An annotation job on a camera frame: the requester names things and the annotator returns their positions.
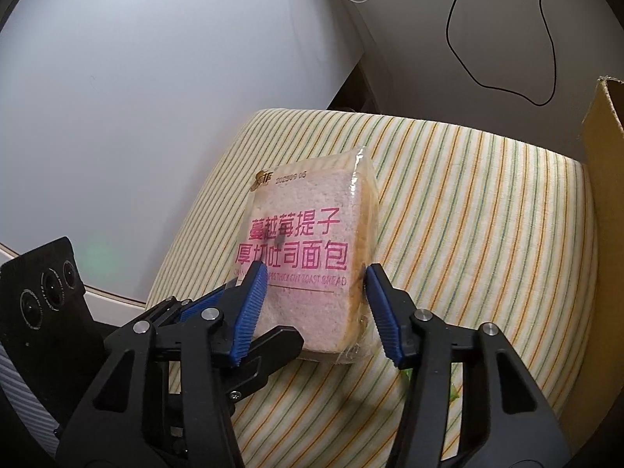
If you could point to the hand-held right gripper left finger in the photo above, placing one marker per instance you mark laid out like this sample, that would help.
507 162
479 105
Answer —
248 312

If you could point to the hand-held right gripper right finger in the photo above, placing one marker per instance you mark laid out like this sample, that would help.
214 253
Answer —
382 312

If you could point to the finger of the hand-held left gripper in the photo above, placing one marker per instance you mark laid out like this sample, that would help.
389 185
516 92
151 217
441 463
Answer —
278 346
195 306

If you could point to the green snack packet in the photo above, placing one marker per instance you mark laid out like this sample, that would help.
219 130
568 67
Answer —
455 392

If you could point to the striped mattress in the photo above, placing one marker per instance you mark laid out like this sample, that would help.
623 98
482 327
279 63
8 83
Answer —
463 229

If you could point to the cardboard box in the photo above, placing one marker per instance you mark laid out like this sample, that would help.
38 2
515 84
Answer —
604 253

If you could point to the packaged toast bread slice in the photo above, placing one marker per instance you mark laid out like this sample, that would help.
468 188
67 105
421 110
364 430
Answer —
302 234

